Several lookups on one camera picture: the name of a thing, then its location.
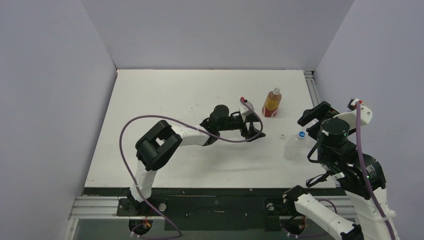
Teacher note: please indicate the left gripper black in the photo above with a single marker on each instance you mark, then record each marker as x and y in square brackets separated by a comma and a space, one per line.
[252, 131]

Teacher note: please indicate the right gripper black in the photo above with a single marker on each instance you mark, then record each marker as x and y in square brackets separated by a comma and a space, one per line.
[316, 112]

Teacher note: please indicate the tea bottle red label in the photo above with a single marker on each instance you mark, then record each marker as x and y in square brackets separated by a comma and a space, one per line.
[272, 103]

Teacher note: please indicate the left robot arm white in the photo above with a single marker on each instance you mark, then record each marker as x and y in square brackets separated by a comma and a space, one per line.
[156, 147]

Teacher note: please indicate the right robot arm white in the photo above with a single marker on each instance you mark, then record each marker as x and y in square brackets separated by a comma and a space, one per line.
[359, 175]

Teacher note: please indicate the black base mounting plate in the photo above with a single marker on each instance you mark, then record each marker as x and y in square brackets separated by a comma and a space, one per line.
[204, 209]

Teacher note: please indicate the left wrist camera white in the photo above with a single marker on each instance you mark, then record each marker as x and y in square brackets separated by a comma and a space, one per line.
[244, 109]

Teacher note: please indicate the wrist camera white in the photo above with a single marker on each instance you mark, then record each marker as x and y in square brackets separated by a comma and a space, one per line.
[359, 110]
[244, 109]

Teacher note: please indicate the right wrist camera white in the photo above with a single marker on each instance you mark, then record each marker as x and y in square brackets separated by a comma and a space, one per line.
[359, 110]

